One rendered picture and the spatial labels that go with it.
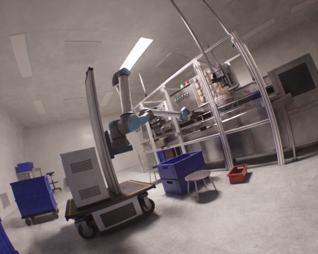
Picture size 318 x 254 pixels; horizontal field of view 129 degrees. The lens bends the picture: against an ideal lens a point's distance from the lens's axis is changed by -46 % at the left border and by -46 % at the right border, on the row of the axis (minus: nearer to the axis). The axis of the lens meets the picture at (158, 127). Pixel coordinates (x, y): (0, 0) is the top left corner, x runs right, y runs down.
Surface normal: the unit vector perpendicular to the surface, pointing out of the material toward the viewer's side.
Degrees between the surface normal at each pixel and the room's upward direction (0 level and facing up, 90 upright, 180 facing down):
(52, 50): 180
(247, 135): 90
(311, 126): 90
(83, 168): 90
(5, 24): 180
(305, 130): 90
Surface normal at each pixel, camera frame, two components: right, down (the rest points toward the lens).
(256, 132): -0.78, 0.16
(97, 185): 0.55, -0.25
